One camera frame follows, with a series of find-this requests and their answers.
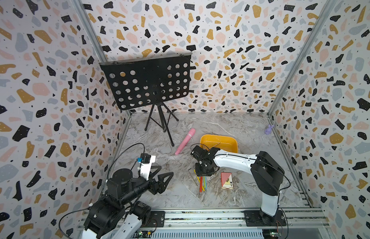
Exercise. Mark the black perforated music stand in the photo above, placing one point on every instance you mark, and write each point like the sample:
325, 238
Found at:
149, 82

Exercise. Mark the pink cylindrical massager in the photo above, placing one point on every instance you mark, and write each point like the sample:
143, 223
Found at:
185, 141

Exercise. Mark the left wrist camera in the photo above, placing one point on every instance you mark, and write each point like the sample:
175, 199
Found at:
146, 161

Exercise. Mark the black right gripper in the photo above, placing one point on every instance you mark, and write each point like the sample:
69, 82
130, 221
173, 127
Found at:
203, 167

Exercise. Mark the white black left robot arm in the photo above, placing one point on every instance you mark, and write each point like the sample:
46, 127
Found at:
121, 202

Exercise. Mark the yellow plastic storage box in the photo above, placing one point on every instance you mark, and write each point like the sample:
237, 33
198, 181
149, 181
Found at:
226, 143

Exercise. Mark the aluminium corner post left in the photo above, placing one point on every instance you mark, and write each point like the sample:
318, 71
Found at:
79, 8

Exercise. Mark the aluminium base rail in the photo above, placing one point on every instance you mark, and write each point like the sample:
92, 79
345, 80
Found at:
223, 223

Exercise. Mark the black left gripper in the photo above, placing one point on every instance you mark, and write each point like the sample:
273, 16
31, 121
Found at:
160, 186

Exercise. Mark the playing card box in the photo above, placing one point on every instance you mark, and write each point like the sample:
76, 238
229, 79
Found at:
226, 180

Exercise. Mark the second left robot arm base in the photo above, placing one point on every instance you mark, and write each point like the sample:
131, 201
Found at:
141, 223

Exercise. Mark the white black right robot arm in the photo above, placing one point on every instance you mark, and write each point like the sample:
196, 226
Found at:
267, 173

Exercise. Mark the aluminium corner post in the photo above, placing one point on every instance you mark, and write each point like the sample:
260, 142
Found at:
79, 8
326, 10

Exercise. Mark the aluminium corner post right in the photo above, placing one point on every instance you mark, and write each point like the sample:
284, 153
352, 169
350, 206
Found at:
326, 10

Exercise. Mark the purple rabbit toy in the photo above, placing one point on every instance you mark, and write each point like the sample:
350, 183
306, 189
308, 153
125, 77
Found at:
268, 129

